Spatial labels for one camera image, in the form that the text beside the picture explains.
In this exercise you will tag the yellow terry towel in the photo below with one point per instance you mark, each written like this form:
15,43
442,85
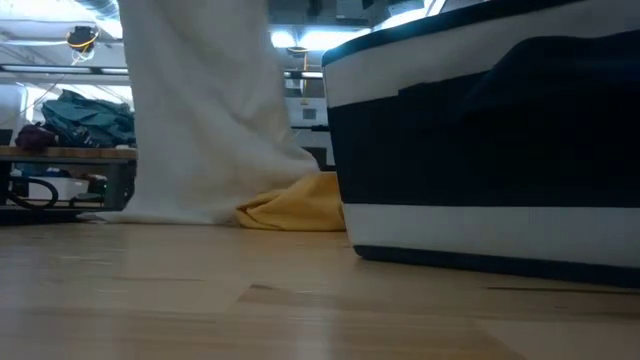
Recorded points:
300,205

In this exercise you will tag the white checked towel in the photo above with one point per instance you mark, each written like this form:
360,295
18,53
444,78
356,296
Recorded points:
200,125

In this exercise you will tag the navy fabric basket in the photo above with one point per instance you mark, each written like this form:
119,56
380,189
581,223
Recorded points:
475,150

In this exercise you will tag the white box with vent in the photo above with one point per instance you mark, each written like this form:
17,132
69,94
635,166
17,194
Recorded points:
315,107

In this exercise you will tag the bright ceiling light panel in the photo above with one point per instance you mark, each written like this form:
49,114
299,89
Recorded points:
310,40

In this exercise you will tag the teal clothes pile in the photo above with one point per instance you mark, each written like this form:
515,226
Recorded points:
90,122

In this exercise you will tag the wooden workbench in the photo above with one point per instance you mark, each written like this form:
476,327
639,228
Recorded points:
75,152

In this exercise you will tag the white storage box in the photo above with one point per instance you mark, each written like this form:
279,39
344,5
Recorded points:
65,187

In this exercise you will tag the maroon cloth bundle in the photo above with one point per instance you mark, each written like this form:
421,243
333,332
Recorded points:
35,139

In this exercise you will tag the long ceiling light bar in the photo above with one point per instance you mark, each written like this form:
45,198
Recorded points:
50,69

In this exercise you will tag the black monitor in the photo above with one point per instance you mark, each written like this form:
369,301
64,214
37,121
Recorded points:
5,137

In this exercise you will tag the black rectangular frame stand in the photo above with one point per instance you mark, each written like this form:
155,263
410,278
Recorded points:
310,128

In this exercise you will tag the silver ventilation duct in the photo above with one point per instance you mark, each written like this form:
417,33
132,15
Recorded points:
100,6

